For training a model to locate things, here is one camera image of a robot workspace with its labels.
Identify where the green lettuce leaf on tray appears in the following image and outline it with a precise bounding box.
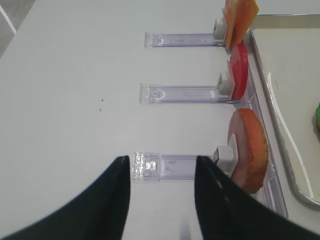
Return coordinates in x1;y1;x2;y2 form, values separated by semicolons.
314;103;320;132

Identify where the upright red tomato slice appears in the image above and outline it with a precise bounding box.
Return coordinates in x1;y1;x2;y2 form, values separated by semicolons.
228;43;249;101

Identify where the clear pusher track left bun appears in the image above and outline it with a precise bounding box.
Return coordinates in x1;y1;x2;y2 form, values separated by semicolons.
131;146;239;181

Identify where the cream metal tray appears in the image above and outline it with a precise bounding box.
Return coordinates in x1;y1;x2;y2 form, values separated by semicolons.
249;14;320;207

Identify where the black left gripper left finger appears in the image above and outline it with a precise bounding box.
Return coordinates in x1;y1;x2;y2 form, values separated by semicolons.
6;155;131;240

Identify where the clear pusher track cheese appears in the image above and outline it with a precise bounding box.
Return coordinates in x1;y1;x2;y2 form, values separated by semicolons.
144;32;225;48

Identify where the right orange cheese slice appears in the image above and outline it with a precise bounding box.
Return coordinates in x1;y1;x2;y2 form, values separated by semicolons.
231;0;259;47

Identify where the orange cheese slice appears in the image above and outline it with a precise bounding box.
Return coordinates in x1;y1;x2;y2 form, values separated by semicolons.
231;0;259;47
223;0;239;49

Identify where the left orange cheese slice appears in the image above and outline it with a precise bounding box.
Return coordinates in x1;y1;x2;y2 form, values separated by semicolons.
223;0;239;49

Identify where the clear pusher track tomato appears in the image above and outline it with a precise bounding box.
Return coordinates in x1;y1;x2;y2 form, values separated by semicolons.
138;73;237;105

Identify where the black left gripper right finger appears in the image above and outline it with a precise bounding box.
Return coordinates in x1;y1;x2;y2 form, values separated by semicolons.
194;155;320;240

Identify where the bread bun slice left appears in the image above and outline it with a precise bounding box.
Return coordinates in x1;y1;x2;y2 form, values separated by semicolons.
227;108;267;195

